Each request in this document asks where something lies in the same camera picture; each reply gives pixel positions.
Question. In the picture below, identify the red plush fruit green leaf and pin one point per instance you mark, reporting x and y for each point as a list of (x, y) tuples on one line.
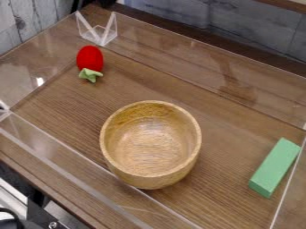
[(90, 62)]

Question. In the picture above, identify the wooden bowl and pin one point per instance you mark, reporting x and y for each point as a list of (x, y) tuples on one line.
[(150, 142)]

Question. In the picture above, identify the green foam block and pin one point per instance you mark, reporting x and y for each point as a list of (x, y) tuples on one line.
[(274, 167)]

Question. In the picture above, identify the clear acrylic enclosure wall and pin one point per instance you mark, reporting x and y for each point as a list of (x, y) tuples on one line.
[(247, 104)]

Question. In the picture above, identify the clear acrylic corner bracket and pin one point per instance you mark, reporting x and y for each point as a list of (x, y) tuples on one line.
[(98, 34)]

